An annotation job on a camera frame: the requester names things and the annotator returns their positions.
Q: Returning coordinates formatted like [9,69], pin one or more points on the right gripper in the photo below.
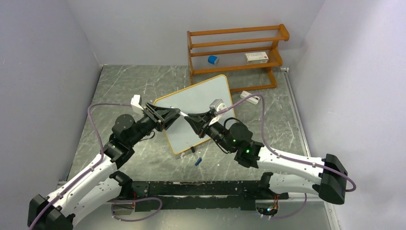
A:
[200,123]

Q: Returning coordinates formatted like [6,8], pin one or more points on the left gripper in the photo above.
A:
[158,114]

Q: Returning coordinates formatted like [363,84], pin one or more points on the white blue whiteboard marker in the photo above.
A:
[180,112]

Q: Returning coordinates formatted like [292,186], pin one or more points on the yellow framed whiteboard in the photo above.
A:
[193,99]

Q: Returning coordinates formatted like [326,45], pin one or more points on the blue marker cap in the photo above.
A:
[198,161]

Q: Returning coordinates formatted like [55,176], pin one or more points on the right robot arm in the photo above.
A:
[324,177]

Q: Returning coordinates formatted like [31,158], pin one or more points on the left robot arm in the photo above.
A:
[100,181]

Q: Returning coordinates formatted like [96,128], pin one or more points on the white whiteboard eraser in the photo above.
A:
[251,99]

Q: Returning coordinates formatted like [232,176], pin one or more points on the blue eraser block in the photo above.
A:
[213,59]

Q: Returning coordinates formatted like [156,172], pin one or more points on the white red cardboard box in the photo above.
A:
[256,58]

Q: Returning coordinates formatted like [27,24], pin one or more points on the orange wooden shelf rack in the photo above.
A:
[230,45]

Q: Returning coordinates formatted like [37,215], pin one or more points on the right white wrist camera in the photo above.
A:
[216,106]

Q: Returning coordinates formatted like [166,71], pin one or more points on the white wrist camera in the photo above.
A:
[136,104]
[216,106]

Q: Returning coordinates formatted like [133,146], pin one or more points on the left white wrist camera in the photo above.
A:
[136,104]

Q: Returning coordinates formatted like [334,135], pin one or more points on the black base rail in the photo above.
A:
[198,195]

